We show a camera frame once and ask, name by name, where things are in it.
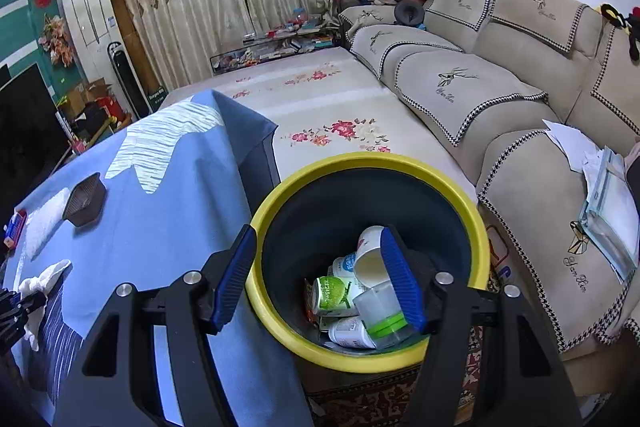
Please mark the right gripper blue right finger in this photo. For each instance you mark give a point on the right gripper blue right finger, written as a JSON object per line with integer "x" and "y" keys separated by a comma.
{"x": 522, "y": 378}

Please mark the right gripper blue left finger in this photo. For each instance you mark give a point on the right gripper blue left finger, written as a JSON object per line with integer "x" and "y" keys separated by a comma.
{"x": 113, "y": 380}

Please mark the white pill bottle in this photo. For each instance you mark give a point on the white pill bottle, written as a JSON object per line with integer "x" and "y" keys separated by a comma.
{"x": 349, "y": 332}

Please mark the white paper cup pink leaf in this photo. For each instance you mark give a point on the white paper cup pink leaf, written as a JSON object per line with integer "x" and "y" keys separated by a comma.
{"x": 369, "y": 268}

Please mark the green white drink cup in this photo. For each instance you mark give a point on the green white drink cup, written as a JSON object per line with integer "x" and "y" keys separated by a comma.
{"x": 335, "y": 296}

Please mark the yellow rimmed trash bin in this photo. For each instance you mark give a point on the yellow rimmed trash bin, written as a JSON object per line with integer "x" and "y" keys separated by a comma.
{"x": 317, "y": 215}

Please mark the white crumpled towel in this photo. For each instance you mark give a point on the white crumpled towel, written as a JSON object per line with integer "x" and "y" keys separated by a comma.
{"x": 35, "y": 293}

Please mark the white foam fruit net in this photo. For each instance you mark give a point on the white foam fruit net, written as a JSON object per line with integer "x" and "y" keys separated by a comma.
{"x": 43, "y": 223}

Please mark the brown plastic tray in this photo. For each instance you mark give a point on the brown plastic tray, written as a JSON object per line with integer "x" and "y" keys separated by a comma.
{"x": 85, "y": 202}

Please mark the papers on sofa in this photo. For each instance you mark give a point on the papers on sofa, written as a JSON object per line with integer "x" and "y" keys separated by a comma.
{"x": 608, "y": 218}

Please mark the blue tissue pack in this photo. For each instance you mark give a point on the blue tissue pack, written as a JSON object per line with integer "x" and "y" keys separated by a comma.
{"x": 13, "y": 231}

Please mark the blue tablecloth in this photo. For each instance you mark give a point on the blue tablecloth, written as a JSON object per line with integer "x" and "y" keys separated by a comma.
{"x": 180, "y": 184}

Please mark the black flat television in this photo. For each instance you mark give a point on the black flat television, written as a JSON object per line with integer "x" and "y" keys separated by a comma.
{"x": 32, "y": 140}

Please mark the beige fabric sofa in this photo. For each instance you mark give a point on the beige fabric sofa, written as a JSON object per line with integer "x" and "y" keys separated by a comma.
{"x": 489, "y": 78}

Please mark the black tower fan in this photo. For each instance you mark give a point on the black tower fan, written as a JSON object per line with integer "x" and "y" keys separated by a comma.
{"x": 127, "y": 80}

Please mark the low shelf with clutter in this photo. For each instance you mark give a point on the low shelf with clutter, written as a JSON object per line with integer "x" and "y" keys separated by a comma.
{"x": 303, "y": 33}

